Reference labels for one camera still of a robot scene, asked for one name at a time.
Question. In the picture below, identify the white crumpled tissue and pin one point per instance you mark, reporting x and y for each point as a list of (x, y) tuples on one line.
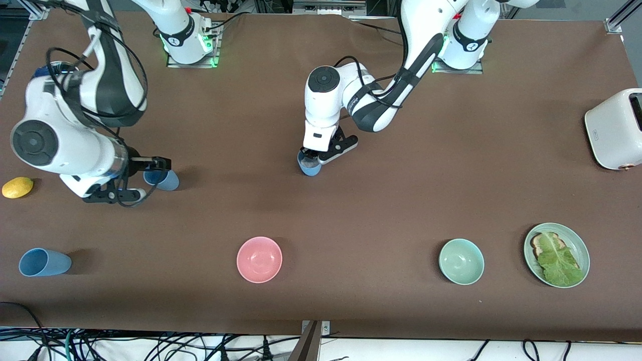
[(311, 163)]

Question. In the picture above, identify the aluminium frame corner bracket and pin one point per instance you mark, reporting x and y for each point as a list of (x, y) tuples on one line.
[(613, 25), (39, 14)]

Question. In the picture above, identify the dark camera pole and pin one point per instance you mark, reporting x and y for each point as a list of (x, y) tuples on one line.
[(307, 348)]

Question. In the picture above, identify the silver table edge bracket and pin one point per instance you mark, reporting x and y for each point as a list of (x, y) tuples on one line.
[(325, 328)]

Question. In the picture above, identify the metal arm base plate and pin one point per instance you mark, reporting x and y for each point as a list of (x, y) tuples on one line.
[(459, 71), (216, 47)]

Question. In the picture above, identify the brown bread slice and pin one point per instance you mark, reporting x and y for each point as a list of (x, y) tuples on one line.
[(537, 245)]

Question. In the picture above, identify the green lettuce leaf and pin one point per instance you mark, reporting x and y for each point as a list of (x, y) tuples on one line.
[(559, 263)]

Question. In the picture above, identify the light blue plastic cup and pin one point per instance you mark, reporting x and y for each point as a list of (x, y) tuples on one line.
[(55, 263), (170, 181), (311, 171)]

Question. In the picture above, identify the yellow lemon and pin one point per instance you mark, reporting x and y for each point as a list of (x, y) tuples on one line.
[(17, 187)]

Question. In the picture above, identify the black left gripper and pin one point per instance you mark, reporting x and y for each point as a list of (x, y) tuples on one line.
[(307, 152)]

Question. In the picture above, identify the glass lid with blue knob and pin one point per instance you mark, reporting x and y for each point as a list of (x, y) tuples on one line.
[(41, 74)]

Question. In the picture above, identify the pink bowl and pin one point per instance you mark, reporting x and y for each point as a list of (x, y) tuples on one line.
[(259, 259)]

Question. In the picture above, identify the white toaster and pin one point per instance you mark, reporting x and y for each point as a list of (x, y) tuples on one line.
[(612, 135)]

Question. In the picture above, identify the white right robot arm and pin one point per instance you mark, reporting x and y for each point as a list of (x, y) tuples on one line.
[(75, 145)]

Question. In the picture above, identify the pale green bowl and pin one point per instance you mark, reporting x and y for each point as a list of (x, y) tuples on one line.
[(461, 261)]

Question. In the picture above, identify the pale green plate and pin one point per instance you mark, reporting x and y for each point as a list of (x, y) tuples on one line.
[(579, 248)]

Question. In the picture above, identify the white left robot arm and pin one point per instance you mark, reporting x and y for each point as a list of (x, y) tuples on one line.
[(326, 105)]

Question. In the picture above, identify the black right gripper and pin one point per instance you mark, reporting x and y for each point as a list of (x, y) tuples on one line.
[(136, 164)]

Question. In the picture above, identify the grey metal frame box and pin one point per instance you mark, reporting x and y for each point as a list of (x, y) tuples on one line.
[(328, 7)]

